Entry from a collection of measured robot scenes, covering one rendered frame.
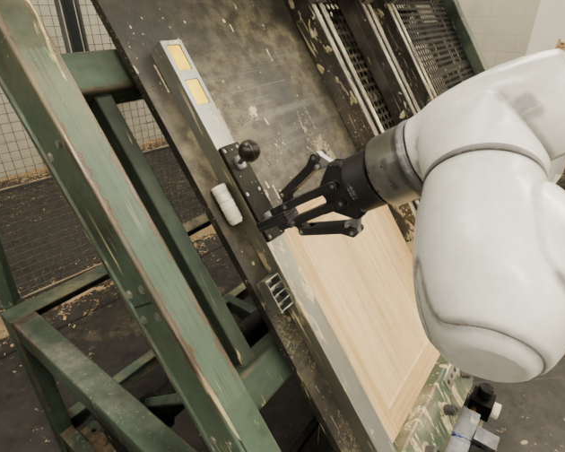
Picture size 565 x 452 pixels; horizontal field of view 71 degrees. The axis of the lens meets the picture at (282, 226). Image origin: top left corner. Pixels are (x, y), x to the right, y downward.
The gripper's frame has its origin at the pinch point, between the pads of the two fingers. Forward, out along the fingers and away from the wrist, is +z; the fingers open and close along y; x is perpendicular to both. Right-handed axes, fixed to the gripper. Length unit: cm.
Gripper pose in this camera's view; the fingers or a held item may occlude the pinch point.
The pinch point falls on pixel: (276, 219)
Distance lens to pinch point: 63.1
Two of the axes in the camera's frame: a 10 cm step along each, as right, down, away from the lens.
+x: 6.0, -3.9, 7.0
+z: -6.5, 2.7, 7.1
